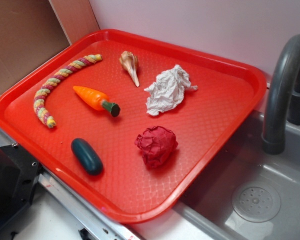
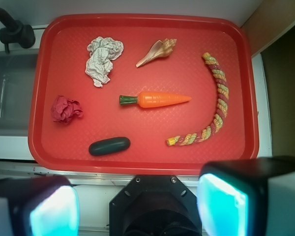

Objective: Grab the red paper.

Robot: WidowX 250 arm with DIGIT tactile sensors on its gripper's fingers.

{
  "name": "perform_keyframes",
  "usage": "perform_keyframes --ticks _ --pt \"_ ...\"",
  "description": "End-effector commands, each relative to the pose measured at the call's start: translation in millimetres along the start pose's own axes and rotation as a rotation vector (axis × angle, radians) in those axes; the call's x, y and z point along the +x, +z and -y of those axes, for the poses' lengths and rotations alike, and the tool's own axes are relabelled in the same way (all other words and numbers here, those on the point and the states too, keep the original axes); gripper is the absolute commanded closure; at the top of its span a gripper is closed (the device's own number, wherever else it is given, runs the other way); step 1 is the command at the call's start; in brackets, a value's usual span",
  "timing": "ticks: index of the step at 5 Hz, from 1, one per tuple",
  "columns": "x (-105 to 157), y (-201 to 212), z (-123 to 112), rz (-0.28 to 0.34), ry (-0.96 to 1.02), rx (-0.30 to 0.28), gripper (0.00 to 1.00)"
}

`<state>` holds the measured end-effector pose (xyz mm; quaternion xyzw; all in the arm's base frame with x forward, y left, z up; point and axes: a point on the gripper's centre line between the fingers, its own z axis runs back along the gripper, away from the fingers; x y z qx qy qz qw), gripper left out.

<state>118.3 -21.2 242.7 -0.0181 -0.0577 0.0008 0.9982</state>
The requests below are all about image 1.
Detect crumpled white paper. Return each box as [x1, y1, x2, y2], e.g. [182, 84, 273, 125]
[144, 64, 198, 117]

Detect red plastic tray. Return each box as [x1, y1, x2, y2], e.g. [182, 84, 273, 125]
[0, 29, 266, 224]

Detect crumpled red paper ball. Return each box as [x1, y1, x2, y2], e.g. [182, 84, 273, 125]
[134, 126, 178, 169]

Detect orange toy carrot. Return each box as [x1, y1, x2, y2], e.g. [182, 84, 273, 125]
[72, 86, 121, 118]

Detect beige conch seashell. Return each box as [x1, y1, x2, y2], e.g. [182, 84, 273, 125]
[119, 51, 140, 88]

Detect dark green toy cucumber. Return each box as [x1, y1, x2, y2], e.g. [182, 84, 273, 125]
[71, 138, 104, 176]

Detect grey plastic sink basin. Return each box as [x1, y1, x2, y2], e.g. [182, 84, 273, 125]
[174, 112, 300, 240]

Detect grey toy faucet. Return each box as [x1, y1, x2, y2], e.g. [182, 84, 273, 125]
[261, 34, 300, 155]

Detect brown cardboard panel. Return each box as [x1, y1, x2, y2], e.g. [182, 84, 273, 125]
[0, 0, 99, 95]

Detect multicolour twisted rope toy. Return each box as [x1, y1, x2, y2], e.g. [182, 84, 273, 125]
[33, 54, 103, 129]

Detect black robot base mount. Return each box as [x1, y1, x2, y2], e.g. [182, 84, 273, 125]
[0, 145, 41, 232]

